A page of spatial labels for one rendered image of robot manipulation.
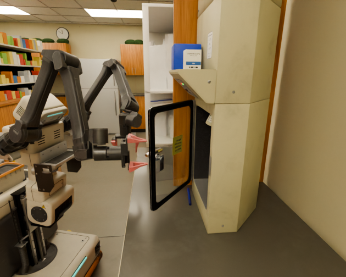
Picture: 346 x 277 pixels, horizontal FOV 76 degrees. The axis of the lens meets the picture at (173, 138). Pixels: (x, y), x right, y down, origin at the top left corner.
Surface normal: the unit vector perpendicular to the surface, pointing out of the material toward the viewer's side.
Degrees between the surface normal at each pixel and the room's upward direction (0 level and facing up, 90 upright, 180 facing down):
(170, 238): 0
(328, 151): 90
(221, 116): 90
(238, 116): 90
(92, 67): 90
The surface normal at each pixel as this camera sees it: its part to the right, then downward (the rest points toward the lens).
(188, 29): 0.10, 0.28
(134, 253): 0.00, -0.96
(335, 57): -0.99, 0.02
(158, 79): -0.33, 0.31
